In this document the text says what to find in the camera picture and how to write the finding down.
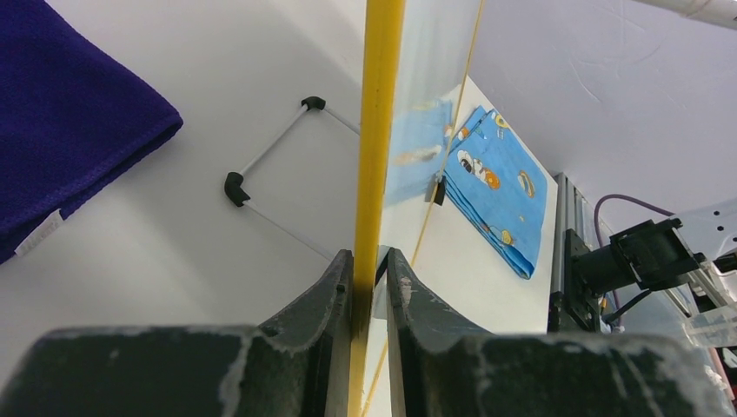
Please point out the black whiteboard right foot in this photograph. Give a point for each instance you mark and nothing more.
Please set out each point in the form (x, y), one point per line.
(439, 195)

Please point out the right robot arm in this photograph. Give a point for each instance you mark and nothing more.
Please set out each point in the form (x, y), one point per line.
(655, 255)

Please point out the yellow framed whiteboard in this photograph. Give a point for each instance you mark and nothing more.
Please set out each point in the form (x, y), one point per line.
(415, 67)

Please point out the purple folded cloth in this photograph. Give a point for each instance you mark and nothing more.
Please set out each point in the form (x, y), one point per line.
(73, 119)

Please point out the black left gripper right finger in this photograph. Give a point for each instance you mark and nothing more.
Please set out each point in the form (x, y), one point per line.
(443, 364)

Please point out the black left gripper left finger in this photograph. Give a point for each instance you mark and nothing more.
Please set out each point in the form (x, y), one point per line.
(296, 363)

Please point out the wire whiteboard stand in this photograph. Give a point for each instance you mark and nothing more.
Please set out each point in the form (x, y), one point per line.
(302, 180)

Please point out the blue patterned cloth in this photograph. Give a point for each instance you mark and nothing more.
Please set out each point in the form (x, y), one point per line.
(499, 188)

